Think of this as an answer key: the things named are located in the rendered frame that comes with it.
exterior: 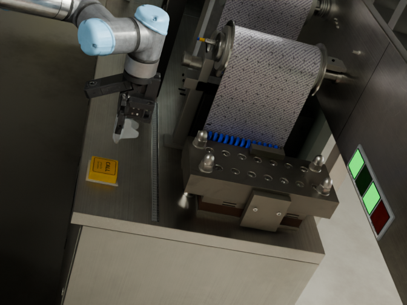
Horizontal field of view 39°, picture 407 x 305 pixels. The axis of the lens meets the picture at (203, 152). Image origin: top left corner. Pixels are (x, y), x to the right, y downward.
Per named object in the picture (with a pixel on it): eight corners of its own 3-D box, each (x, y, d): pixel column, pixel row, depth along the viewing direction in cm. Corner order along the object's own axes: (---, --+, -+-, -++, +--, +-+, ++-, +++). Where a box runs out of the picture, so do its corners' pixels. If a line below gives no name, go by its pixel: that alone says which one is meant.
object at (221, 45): (212, 65, 148) (210, 52, 154) (220, 67, 148) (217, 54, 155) (221, 39, 144) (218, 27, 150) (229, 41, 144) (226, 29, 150)
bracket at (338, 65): (320, 59, 156) (323, 52, 155) (340, 64, 158) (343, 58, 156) (324, 68, 152) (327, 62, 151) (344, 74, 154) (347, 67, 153)
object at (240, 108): (201, 132, 158) (223, 75, 148) (281, 149, 164) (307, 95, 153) (201, 133, 158) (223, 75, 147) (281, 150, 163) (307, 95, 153)
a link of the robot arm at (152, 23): (126, 2, 125) (159, 1, 130) (117, 47, 131) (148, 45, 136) (145, 20, 120) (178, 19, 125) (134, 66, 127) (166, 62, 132)
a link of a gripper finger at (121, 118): (120, 138, 140) (127, 108, 135) (114, 137, 139) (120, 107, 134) (121, 126, 143) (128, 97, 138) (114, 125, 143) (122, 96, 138)
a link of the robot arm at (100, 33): (66, 37, 125) (111, 34, 132) (90, 65, 119) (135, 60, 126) (71, 3, 121) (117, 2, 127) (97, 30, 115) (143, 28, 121)
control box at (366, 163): (345, 166, 142) (358, 143, 138) (348, 166, 142) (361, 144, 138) (377, 240, 122) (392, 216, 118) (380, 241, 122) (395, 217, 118)
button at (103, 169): (90, 162, 153) (92, 155, 152) (116, 167, 155) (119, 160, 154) (88, 179, 148) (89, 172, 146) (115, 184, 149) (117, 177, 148)
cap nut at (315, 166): (307, 162, 160) (313, 150, 158) (319, 165, 161) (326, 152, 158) (309, 170, 157) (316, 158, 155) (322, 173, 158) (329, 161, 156)
